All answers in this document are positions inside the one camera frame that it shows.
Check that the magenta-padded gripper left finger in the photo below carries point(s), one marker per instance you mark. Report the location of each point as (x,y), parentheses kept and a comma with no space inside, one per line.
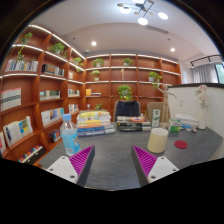
(63,166)

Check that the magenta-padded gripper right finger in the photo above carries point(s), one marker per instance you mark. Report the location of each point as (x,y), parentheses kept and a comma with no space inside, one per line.
(160,166)

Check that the clear blue-capped water bottle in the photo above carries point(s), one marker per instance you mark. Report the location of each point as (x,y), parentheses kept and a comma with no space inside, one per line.
(70,138)

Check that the cream ribbed cup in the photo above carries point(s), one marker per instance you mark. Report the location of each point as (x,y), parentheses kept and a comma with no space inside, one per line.
(157,141)

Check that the flat round red coaster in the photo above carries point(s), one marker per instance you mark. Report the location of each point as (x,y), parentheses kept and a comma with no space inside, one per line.
(180,144)

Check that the small green box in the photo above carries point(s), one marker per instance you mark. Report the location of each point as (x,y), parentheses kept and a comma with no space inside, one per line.
(174,126)

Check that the green and white carton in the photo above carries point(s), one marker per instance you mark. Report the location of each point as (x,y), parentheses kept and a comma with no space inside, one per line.
(156,118)

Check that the dark book stack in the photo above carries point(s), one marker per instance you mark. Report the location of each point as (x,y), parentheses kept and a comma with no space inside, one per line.
(133,125)

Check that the colourful book stack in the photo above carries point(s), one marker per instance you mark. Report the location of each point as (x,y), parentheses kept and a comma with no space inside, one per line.
(95,123)

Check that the wooden artist mannequin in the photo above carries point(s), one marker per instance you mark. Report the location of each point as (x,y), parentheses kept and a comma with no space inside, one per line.
(165,106)

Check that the tan chair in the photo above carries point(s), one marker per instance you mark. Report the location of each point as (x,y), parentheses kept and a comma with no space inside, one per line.
(154,106)

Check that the white vase with flowers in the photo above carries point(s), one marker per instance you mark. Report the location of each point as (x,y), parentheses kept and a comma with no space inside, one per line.
(202,116)

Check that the dark office chair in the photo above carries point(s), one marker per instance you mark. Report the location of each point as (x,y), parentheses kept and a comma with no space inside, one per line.
(126,108)

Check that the white partition with black top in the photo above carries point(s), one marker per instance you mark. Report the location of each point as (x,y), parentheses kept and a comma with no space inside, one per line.
(186,100)

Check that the grey curtain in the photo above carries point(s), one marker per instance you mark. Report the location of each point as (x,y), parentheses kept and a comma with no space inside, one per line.
(204,74)

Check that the window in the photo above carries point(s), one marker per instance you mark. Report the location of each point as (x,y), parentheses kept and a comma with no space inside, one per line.
(220,73)

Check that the round recessed ceiling light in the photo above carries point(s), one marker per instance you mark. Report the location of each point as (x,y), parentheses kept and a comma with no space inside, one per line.
(172,49)
(94,43)

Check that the branched ceiling lamp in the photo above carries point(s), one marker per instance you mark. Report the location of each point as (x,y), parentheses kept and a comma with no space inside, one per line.
(142,20)

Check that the wooden wall shelf unit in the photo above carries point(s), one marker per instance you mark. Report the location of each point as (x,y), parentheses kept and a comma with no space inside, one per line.
(30,86)

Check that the black ceiling track rail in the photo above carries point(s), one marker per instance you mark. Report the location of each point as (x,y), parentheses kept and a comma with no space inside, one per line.
(208,58)

